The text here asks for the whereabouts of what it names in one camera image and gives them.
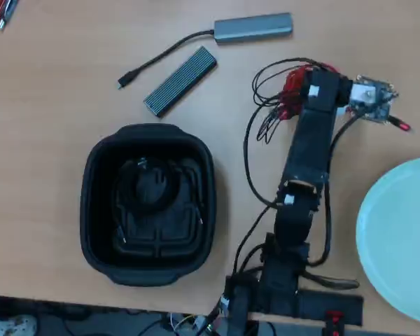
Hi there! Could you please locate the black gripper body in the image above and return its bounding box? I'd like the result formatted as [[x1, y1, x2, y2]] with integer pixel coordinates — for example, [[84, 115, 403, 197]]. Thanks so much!
[[335, 75, 355, 116]]

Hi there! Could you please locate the red braided charging cable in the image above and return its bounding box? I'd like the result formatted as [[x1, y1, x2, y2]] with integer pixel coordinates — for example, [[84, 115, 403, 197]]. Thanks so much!
[[276, 62, 414, 134]]

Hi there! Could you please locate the black square bowl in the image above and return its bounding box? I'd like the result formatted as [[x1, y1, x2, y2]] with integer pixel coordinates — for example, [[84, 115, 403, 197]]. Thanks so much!
[[79, 122, 218, 287]]

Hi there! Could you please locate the light blue plate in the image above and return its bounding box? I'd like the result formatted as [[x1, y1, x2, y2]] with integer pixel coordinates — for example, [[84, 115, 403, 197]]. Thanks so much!
[[356, 156, 420, 326]]

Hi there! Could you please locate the red and black clamp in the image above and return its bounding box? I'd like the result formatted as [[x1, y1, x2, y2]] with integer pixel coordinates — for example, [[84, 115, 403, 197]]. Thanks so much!
[[323, 309, 346, 336]]

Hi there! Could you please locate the white shoe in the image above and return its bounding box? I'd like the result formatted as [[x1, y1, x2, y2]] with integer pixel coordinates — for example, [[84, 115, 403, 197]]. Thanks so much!
[[0, 309, 38, 336]]

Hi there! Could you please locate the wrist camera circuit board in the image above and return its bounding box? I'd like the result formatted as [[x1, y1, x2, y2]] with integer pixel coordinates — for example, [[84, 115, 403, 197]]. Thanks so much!
[[348, 73, 400, 124]]

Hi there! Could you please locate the gray USB hub with cable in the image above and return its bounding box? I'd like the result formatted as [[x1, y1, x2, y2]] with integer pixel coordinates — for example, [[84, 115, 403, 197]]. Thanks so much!
[[117, 12, 294, 91]]

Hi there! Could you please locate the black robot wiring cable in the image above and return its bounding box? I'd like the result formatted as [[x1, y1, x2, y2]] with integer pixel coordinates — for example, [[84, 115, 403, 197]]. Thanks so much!
[[209, 57, 360, 316]]

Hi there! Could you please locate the dark ribbed SSD enclosure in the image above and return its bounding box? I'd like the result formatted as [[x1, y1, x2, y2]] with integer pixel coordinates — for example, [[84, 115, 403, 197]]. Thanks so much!
[[142, 45, 218, 119]]

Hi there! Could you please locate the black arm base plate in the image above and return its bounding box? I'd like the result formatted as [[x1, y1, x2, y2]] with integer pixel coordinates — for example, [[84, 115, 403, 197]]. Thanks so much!
[[225, 274, 365, 336]]

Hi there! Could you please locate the controller board with wires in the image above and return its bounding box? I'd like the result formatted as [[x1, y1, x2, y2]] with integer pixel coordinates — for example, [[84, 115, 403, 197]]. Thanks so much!
[[166, 310, 227, 336]]

